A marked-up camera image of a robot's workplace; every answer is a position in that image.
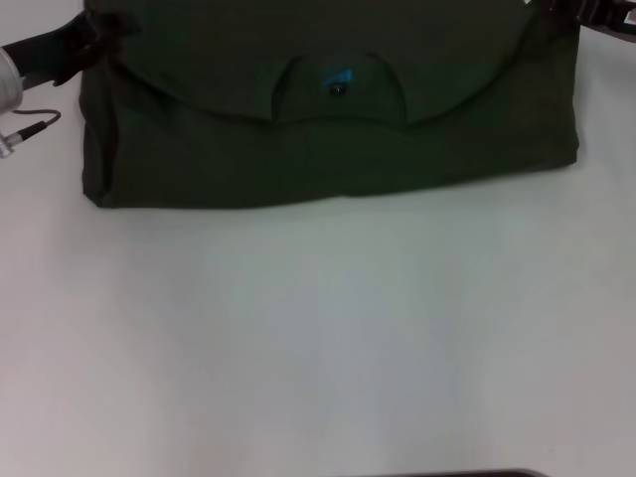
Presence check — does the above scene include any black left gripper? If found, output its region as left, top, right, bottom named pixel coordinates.
left=1, top=12, right=141, bottom=89

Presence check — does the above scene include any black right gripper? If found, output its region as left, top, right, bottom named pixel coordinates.
left=538, top=0, right=636, bottom=40

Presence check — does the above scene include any dark green FREE t-shirt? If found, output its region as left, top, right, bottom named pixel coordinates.
left=79, top=0, right=582, bottom=210

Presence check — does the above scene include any dark flat device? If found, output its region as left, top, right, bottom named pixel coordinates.
left=443, top=467, right=544, bottom=477

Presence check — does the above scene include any black gripper cable with plug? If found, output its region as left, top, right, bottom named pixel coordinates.
left=0, top=108, right=64, bottom=160

